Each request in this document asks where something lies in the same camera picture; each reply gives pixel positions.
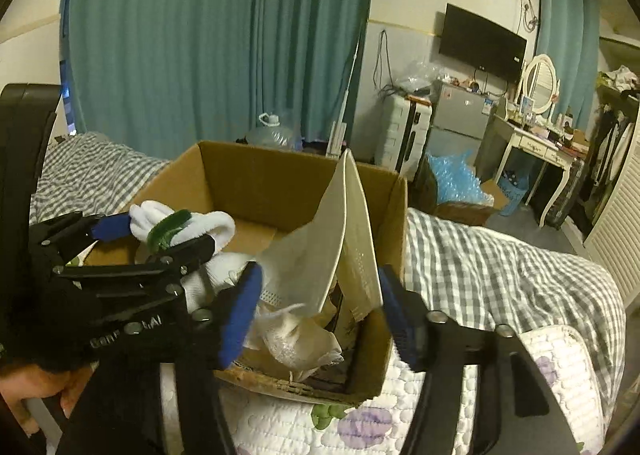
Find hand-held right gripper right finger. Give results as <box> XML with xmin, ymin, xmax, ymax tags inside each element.
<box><xmin>378</xmin><ymin>265</ymin><xmax>583</xmax><ymax>455</ymax></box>

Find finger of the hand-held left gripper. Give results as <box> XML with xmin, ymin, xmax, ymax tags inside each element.
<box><xmin>55</xmin><ymin>235</ymin><xmax>216</xmax><ymax>317</ymax></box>
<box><xmin>30</xmin><ymin>212</ymin><xmax>132</xmax><ymax>261</ymax></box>

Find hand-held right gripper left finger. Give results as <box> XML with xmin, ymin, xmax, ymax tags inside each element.
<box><xmin>55</xmin><ymin>262</ymin><xmax>263</xmax><ymax>455</ymax></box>

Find white socks green trim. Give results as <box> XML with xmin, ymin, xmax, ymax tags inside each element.
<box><xmin>129</xmin><ymin>202</ymin><xmax>256</xmax><ymax>311</ymax></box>

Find white fabric bag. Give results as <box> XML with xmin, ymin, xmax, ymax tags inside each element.
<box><xmin>260</xmin><ymin>148</ymin><xmax>383</xmax><ymax>323</ymax></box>

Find person's left hand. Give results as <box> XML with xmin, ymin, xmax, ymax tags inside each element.
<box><xmin>0</xmin><ymin>362</ymin><xmax>96</xmax><ymax>436</ymax></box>

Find grey checked bedsheet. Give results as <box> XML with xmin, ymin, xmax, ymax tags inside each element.
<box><xmin>30</xmin><ymin>132</ymin><xmax>628</xmax><ymax>336</ymax></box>

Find small brown cardboard box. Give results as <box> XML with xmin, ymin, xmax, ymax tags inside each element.
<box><xmin>417</xmin><ymin>155</ymin><xmax>511</xmax><ymax>228</ymax></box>

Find white floral quilted mat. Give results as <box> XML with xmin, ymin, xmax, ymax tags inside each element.
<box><xmin>160</xmin><ymin>322</ymin><xmax>608</xmax><ymax>455</ymax></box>

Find clear water jug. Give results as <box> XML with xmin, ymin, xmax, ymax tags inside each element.
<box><xmin>245</xmin><ymin>112</ymin><xmax>303</xmax><ymax>151</ymax></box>

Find blue basket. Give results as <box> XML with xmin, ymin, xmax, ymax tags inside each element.
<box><xmin>495</xmin><ymin>175</ymin><xmax>528</xmax><ymax>216</ymax></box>

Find white suitcase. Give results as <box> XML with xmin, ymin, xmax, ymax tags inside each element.
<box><xmin>375</xmin><ymin>94</ymin><xmax>433</xmax><ymax>181</ymax></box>

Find white mop pole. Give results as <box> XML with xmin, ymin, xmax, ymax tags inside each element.
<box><xmin>326</xmin><ymin>42</ymin><xmax>362</xmax><ymax>158</ymax></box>

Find wide teal curtain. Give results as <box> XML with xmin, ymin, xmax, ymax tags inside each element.
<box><xmin>60</xmin><ymin>0</ymin><xmax>377</xmax><ymax>161</ymax></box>

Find silver mini fridge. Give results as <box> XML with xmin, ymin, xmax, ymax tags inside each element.
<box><xmin>429</xmin><ymin>80</ymin><xmax>498</xmax><ymax>161</ymax></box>

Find white dressing table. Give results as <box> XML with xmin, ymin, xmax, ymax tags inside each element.
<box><xmin>492</xmin><ymin>112</ymin><xmax>581</xmax><ymax>228</ymax></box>

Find white louvered wardrobe door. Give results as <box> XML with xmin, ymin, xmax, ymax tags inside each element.
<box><xmin>582</xmin><ymin>135</ymin><xmax>640</xmax><ymax>306</ymax></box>

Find clear plastic bag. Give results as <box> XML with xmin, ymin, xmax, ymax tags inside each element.
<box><xmin>397</xmin><ymin>60</ymin><xmax>446</xmax><ymax>96</ymax></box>

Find white oval mirror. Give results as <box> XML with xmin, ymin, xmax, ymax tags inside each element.
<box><xmin>517</xmin><ymin>54</ymin><xmax>562</xmax><ymax>118</ymax></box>

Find hanging clothes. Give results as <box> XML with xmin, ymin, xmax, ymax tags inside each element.
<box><xmin>592</xmin><ymin>105</ymin><xmax>636</xmax><ymax>186</ymax></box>

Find white clothes pile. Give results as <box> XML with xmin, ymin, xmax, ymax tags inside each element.
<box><xmin>597</xmin><ymin>65</ymin><xmax>640</xmax><ymax>96</ymax></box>

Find narrow teal curtain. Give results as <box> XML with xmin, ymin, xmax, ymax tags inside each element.
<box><xmin>535</xmin><ymin>0</ymin><xmax>601</xmax><ymax>116</ymax></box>

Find black wall television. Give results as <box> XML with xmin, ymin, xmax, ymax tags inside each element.
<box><xmin>439</xmin><ymin>4</ymin><xmax>528</xmax><ymax>83</ymax></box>

